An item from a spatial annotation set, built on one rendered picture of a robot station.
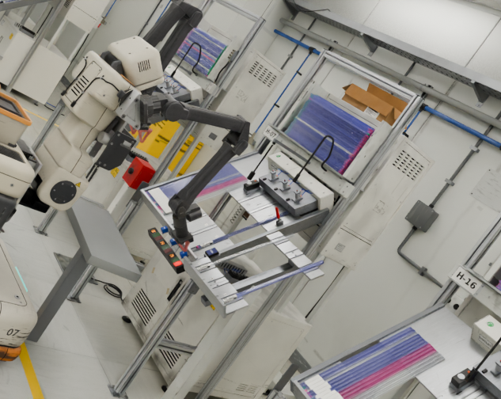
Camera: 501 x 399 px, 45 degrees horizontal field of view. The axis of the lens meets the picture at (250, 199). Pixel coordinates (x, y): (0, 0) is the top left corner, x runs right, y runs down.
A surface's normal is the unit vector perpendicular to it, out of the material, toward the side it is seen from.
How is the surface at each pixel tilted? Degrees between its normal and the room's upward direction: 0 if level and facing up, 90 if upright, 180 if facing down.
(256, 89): 90
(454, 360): 44
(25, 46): 90
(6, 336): 90
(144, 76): 90
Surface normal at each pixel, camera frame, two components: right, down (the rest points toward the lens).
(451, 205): -0.65, -0.35
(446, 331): -0.05, -0.82
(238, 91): 0.50, 0.47
